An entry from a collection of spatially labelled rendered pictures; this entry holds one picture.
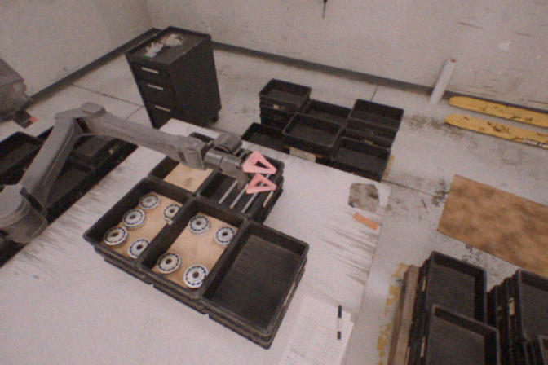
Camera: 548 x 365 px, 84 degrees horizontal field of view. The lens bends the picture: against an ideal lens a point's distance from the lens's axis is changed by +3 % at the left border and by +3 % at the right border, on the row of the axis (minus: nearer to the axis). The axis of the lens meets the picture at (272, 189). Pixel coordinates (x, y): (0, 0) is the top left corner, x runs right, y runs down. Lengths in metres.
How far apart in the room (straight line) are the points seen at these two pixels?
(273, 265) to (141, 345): 0.62
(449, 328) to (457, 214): 1.22
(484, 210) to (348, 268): 1.79
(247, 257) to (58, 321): 0.83
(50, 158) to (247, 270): 0.81
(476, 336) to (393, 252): 0.78
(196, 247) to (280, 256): 0.38
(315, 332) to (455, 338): 0.81
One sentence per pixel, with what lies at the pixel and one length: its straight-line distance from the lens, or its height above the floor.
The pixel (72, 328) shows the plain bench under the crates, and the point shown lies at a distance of 1.63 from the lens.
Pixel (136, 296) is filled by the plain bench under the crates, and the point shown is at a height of 0.70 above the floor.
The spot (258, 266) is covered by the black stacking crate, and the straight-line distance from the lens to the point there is 1.35.
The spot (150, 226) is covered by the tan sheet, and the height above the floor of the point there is 0.83.
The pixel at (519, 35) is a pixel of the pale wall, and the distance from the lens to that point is 4.07.
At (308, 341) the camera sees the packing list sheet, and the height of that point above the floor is 0.70.
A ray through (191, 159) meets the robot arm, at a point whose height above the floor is 1.46.
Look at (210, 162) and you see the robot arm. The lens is 0.83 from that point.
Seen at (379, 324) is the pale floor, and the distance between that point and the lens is 2.24.
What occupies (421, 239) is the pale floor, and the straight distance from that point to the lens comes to 2.65.
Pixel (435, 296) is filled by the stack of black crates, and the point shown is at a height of 0.27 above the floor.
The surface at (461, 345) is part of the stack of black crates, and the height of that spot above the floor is 0.38.
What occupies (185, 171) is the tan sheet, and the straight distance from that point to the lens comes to 1.75.
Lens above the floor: 2.04
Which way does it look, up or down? 49 degrees down
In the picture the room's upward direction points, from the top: straight up
